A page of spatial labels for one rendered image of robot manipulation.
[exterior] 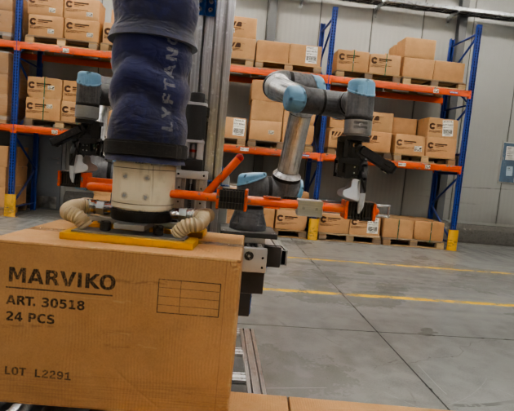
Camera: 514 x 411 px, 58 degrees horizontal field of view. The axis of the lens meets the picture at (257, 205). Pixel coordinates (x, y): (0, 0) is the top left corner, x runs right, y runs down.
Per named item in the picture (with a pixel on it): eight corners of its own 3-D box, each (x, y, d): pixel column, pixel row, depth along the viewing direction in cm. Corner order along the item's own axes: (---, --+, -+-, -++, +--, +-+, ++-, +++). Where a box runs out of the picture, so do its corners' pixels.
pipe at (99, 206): (62, 223, 118) (63, 201, 118) (97, 214, 143) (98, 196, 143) (194, 236, 118) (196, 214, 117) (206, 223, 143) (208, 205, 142)
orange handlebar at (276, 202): (43, 189, 127) (44, 176, 127) (86, 184, 157) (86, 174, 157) (381, 219, 126) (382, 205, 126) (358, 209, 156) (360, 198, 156)
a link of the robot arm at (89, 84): (103, 76, 158) (101, 72, 150) (101, 108, 159) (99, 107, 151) (78, 72, 156) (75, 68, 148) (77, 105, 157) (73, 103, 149)
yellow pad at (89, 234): (58, 239, 117) (59, 219, 116) (74, 233, 127) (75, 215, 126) (192, 251, 116) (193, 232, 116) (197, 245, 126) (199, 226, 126)
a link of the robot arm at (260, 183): (232, 201, 193) (235, 169, 192) (263, 204, 196) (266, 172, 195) (237, 205, 181) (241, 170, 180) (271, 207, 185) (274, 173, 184)
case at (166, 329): (-19, 400, 112) (-13, 238, 109) (52, 339, 152) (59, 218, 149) (227, 421, 113) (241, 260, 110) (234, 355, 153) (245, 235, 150)
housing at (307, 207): (296, 215, 126) (298, 199, 126) (294, 213, 133) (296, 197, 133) (321, 218, 126) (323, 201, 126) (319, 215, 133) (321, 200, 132)
